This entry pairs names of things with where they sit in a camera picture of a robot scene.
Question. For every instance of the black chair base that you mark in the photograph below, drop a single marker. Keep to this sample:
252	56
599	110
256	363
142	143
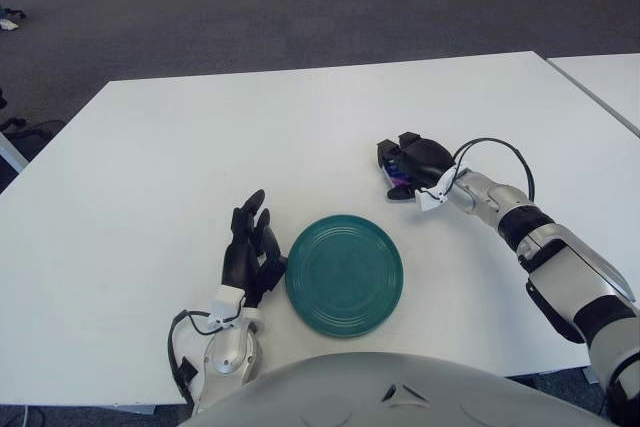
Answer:
12	11

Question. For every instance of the white table leg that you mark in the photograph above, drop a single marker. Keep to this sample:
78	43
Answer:
11	149

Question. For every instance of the white shoe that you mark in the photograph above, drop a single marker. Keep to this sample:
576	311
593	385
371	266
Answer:
9	24

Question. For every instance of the blue purple gum pack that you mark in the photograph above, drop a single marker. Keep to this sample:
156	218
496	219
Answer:
399	179

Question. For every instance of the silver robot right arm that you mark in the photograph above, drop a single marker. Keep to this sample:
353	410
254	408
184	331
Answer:
565	257

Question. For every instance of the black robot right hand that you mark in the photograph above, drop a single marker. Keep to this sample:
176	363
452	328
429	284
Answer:
427	159

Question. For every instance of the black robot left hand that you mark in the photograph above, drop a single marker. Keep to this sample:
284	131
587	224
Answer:
240	262

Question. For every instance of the green round plate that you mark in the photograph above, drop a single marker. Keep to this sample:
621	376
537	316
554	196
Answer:
344	277

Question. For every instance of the grey robot torso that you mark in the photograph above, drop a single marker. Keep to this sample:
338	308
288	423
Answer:
350	392

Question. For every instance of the white table frame beam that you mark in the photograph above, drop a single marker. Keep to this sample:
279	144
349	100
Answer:
595	376

